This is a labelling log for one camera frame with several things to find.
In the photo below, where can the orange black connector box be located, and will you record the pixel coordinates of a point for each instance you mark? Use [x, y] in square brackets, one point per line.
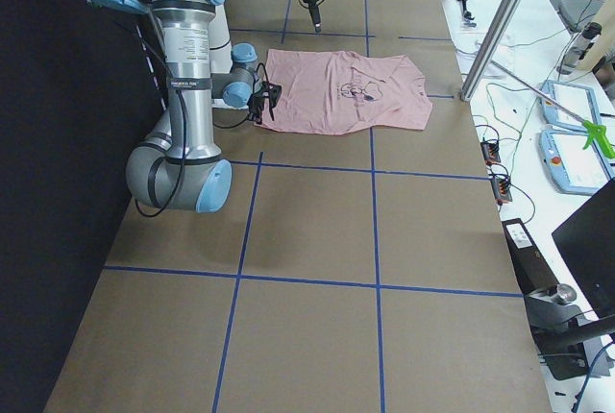
[490, 150]

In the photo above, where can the black box with label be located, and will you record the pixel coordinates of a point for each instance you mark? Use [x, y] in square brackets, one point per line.
[531, 268]

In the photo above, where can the metal reacher grabber tool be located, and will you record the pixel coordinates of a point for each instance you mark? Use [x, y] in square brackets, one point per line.
[596, 133]

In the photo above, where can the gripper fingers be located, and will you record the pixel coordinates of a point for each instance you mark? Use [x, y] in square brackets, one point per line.
[315, 16]

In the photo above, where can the metal stand with knob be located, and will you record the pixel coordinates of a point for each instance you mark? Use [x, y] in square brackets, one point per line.
[568, 341]

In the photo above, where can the pink Snoopy t-shirt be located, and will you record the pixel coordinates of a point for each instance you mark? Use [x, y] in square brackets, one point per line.
[343, 92]

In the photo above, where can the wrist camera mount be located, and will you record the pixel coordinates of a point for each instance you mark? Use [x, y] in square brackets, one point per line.
[270, 91]

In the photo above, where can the blue teach pendant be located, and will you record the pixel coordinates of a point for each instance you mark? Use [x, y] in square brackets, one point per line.
[580, 99]
[573, 169]

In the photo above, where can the aluminium frame post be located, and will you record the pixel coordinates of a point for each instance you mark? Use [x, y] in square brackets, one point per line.
[486, 52]

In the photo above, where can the far blue teach pendant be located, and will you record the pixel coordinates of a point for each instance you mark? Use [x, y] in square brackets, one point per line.
[580, 99]

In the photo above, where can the black monitor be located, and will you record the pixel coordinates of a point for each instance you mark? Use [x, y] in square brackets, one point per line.
[585, 241]

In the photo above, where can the near blue teach pendant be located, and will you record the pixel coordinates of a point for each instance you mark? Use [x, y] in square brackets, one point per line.
[573, 169]

